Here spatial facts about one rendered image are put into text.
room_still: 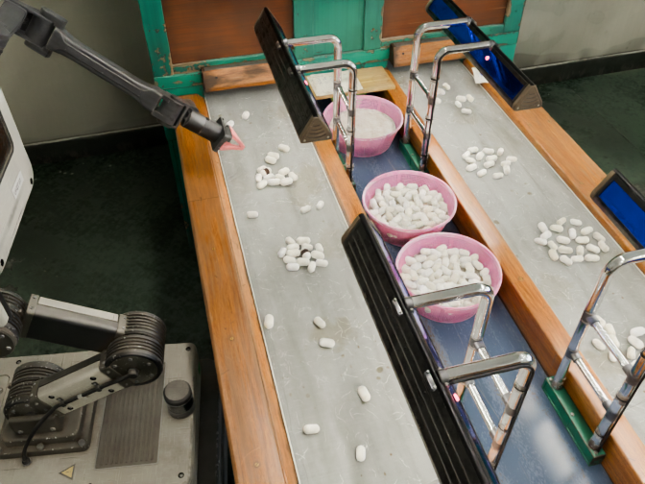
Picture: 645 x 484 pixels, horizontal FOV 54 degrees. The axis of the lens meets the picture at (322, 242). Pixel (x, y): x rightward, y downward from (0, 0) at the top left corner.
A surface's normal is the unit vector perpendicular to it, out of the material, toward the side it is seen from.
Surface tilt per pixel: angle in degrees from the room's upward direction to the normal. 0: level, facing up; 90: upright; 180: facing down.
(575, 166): 0
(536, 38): 90
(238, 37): 90
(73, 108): 90
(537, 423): 0
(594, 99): 0
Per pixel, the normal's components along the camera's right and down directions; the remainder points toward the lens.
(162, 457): 0.00, -0.73
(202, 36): 0.25, 0.67
